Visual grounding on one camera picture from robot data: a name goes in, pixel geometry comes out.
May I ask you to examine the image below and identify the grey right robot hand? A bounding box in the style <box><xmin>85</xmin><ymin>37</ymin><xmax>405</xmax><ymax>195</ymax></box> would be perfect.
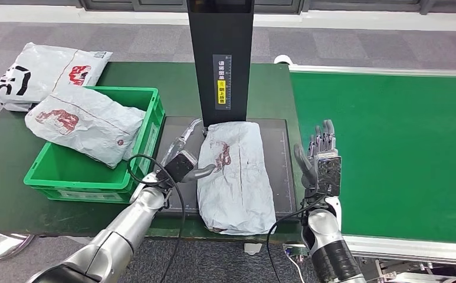
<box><xmin>293</xmin><ymin>119</ymin><xmax>343</xmax><ymax>189</ymax></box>

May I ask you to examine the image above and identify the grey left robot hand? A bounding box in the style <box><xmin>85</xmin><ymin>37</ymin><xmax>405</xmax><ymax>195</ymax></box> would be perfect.
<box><xmin>160</xmin><ymin>118</ymin><xmax>216</xmax><ymax>185</ymax></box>

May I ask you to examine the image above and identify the grey parcel dark red print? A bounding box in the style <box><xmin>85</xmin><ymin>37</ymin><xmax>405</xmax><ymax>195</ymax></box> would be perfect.
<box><xmin>196</xmin><ymin>121</ymin><xmax>277</xmax><ymax>236</ymax></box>

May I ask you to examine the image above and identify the grey parcel bold red print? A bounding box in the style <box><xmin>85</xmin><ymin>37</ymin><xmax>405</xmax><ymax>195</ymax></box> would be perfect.
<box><xmin>24</xmin><ymin>85</ymin><xmax>146</xmax><ymax>169</ymax></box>

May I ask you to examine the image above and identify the green conveyor belt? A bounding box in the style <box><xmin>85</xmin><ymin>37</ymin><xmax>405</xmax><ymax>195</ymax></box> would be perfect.
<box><xmin>273</xmin><ymin>54</ymin><xmax>456</xmax><ymax>283</ymax></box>

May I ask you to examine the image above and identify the black inbound scanner machine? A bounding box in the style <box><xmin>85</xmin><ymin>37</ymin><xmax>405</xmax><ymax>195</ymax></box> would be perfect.
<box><xmin>155</xmin><ymin>0</ymin><xmax>299</xmax><ymax>219</ymax></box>

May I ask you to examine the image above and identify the large white parcel black print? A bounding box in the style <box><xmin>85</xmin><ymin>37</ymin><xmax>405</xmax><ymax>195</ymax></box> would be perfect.
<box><xmin>0</xmin><ymin>42</ymin><xmax>113</xmax><ymax>106</ymax></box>

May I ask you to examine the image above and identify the flat white parcel black print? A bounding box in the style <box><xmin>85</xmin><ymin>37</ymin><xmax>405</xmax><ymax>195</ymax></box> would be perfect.
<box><xmin>1</xmin><ymin>102</ymin><xmax>33</xmax><ymax>113</ymax></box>

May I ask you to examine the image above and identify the yellow and black ruler sticker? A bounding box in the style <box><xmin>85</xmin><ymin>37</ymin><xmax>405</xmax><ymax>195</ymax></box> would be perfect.
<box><xmin>212</xmin><ymin>54</ymin><xmax>232</xmax><ymax>111</ymax></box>

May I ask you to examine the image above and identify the green circuit board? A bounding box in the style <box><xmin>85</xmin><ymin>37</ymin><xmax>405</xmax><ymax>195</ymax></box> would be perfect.
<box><xmin>282</xmin><ymin>243</ymin><xmax>310</xmax><ymax>259</ymax></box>

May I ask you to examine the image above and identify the green plastic crate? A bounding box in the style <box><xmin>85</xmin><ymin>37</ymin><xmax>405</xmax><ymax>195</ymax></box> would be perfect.
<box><xmin>24</xmin><ymin>86</ymin><xmax>166</xmax><ymax>205</ymax></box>

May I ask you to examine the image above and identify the black left camera bracket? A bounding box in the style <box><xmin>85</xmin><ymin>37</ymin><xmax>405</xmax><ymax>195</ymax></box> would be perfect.
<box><xmin>161</xmin><ymin>150</ymin><xmax>198</xmax><ymax>185</ymax></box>

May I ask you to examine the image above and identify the black camera bracket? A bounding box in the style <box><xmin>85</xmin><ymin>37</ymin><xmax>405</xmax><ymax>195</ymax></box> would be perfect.
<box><xmin>161</xmin><ymin>150</ymin><xmax>198</xmax><ymax>185</ymax></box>
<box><xmin>315</xmin><ymin>154</ymin><xmax>343</xmax><ymax>198</ymax></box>

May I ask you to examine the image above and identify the black right camera bracket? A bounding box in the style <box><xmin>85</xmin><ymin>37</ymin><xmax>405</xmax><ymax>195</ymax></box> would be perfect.
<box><xmin>315</xmin><ymin>154</ymin><xmax>343</xmax><ymax>198</ymax></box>

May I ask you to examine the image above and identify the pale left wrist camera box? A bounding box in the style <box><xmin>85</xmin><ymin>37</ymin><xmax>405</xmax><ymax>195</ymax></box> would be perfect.
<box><xmin>130</xmin><ymin>172</ymin><xmax>166</xmax><ymax>204</ymax></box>

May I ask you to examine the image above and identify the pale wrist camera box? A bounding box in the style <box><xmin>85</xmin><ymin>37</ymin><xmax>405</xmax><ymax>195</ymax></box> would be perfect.
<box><xmin>130</xmin><ymin>172</ymin><xmax>166</xmax><ymax>204</ymax></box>
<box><xmin>325</xmin><ymin>196</ymin><xmax>343</xmax><ymax>231</ymax></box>

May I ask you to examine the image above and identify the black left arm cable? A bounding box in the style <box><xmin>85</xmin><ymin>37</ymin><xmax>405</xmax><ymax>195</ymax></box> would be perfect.
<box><xmin>127</xmin><ymin>154</ymin><xmax>186</xmax><ymax>283</ymax></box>

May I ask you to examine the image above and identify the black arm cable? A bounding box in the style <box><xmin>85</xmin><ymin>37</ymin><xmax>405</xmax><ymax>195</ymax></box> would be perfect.
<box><xmin>127</xmin><ymin>154</ymin><xmax>186</xmax><ymax>283</ymax></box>
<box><xmin>267</xmin><ymin>195</ymin><xmax>326</xmax><ymax>283</ymax></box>

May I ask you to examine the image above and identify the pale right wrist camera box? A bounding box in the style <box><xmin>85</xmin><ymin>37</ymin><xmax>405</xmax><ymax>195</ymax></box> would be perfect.
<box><xmin>325</xmin><ymin>196</ymin><xmax>343</xmax><ymax>231</ymax></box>

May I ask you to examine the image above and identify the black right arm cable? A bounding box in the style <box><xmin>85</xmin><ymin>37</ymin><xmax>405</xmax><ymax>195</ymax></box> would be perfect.
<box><xmin>267</xmin><ymin>195</ymin><xmax>326</xmax><ymax>283</ymax></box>

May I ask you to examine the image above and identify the grey window frame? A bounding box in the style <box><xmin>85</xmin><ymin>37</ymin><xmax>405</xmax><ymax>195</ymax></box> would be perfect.
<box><xmin>75</xmin><ymin>0</ymin><xmax>456</xmax><ymax>13</ymax></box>

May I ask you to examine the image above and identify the thin white wire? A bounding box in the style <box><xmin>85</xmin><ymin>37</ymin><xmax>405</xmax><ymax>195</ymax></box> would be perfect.
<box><xmin>288</xmin><ymin>255</ymin><xmax>306</xmax><ymax>283</ymax></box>

